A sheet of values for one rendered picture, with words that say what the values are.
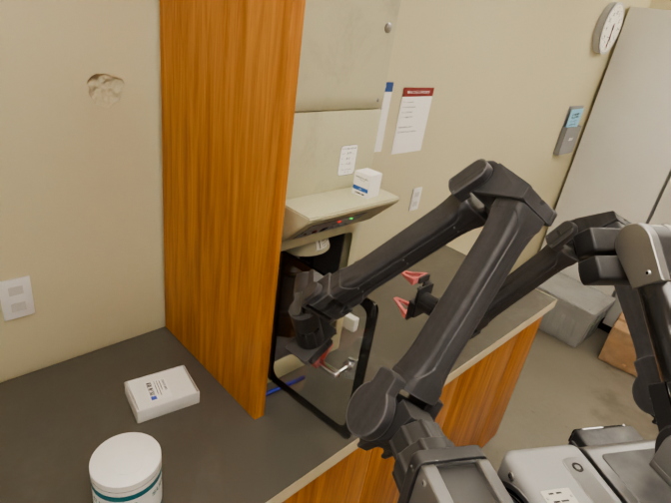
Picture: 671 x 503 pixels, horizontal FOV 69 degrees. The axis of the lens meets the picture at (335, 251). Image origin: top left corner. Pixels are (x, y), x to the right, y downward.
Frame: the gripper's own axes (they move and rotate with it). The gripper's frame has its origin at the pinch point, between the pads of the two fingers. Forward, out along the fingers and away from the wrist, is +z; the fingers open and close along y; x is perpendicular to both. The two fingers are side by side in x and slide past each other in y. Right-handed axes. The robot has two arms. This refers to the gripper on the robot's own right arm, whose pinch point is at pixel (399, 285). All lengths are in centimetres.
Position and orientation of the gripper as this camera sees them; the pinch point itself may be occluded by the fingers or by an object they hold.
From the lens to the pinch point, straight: 148.9
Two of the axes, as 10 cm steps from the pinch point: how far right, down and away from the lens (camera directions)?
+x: -7.2, 2.5, -6.4
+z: -6.8, -4.3, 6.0
